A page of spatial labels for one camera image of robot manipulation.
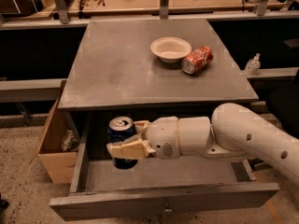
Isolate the blue pepsi can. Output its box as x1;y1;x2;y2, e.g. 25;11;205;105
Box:
107;117;137;170

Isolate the metal drawer knob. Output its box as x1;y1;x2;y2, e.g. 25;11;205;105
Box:
164;203;173;215

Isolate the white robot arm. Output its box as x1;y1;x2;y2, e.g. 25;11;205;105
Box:
107;103;299;184

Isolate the cardboard box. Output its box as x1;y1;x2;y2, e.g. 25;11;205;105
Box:
30;89;78;184

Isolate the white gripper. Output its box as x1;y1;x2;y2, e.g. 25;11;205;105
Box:
107;117;180;160

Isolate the clear sanitizer bottle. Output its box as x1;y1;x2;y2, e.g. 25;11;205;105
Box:
244;53;261;77

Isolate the orange soda can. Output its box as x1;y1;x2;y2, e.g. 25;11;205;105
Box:
181;46;213;75

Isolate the white paper bowl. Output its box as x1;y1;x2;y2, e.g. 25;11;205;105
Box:
150;37;192;63

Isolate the open grey top drawer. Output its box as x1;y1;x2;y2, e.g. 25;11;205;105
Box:
50;115;279;221

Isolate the grey cabinet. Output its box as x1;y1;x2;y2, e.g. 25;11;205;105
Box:
58;18;259;154

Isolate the crumpled wrapper in box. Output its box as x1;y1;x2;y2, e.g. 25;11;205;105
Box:
60;130;78;151

